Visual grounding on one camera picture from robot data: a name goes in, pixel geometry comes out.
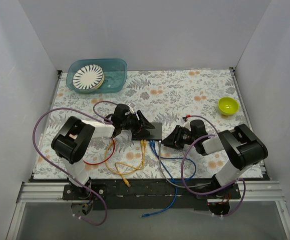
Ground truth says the teal plastic basin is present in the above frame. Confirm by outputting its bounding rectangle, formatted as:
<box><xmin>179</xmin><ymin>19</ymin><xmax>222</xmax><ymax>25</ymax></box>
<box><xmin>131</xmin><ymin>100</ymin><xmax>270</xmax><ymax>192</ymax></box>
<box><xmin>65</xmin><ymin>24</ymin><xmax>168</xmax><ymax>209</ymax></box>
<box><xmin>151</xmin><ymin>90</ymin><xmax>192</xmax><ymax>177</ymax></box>
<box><xmin>66</xmin><ymin>58</ymin><xmax>127</xmax><ymax>94</ymax></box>

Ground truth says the black network switch box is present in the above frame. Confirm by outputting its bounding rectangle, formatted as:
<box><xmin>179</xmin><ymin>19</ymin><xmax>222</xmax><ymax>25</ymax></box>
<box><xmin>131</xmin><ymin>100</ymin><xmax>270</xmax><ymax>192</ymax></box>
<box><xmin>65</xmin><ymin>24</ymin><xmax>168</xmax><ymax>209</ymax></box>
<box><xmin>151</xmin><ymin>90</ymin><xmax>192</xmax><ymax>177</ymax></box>
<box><xmin>131</xmin><ymin>122</ymin><xmax>162</xmax><ymax>141</ymax></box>

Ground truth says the white black striped plate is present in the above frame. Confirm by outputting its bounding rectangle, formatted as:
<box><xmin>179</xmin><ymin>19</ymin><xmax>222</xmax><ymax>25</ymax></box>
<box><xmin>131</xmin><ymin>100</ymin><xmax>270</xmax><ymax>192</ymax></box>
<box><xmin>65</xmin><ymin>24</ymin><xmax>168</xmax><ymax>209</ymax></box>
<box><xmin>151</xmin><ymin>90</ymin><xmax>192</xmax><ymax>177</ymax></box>
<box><xmin>72</xmin><ymin>64</ymin><xmax>105</xmax><ymax>90</ymax></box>

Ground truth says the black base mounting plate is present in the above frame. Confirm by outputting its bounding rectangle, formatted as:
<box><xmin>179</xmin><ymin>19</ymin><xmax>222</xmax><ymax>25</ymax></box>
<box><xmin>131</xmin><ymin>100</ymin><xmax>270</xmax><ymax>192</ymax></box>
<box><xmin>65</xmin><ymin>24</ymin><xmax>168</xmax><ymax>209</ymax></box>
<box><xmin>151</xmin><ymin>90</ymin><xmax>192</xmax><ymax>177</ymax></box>
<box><xmin>62</xmin><ymin>180</ymin><xmax>241</xmax><ymax>211</ymax></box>

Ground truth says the lime green bowl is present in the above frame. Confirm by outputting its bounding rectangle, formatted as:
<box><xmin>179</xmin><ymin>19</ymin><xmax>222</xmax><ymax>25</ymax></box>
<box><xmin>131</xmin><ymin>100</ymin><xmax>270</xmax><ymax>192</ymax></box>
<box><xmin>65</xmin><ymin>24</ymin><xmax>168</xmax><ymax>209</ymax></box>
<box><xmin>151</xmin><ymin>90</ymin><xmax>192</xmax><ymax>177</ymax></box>
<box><xmin>218</xmin><ymin>97</ymin><xmax>239</xmax><ymax>116</ymax></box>

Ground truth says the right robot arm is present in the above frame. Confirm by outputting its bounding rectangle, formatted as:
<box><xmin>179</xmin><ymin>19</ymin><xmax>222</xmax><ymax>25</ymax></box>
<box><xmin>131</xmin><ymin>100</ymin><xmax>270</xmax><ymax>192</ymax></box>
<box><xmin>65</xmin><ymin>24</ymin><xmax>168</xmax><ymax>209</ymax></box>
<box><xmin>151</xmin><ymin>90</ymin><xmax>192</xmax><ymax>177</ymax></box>
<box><xmin>162</xmin><ymin>119</ymin><xmax>268</xmax><ymax>199</ymax></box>

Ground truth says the red ethernet cable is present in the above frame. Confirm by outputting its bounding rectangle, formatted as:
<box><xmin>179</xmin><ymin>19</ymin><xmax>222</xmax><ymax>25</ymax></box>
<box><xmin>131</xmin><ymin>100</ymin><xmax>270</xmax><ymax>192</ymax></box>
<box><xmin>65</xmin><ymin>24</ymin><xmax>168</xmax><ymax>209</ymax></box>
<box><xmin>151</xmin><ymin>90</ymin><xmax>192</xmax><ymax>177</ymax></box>
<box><xmin>83</xmin><ymin>137</ymin><xmax>116</xmax><ymax>166</ymax></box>

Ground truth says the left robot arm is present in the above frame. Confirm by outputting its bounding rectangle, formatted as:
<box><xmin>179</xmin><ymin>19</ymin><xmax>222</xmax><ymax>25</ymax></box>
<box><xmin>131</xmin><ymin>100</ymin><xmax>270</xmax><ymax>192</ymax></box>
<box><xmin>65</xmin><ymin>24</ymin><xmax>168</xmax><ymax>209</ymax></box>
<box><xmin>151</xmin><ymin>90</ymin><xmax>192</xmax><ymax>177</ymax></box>
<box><xmin>51</xmin><ymin>103</ymin><xmax>155</xmax><ymax>200</ymax></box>

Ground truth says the aluminium frame rail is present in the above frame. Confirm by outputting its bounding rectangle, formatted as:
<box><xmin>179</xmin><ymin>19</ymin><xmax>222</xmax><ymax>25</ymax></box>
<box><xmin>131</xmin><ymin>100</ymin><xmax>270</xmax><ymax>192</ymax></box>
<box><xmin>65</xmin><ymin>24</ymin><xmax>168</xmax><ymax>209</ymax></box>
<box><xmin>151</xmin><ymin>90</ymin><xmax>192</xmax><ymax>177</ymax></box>
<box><xmin>17</xmin><ymin>181</ymin><xmax>285</xmax><ymax>203</ymax></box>

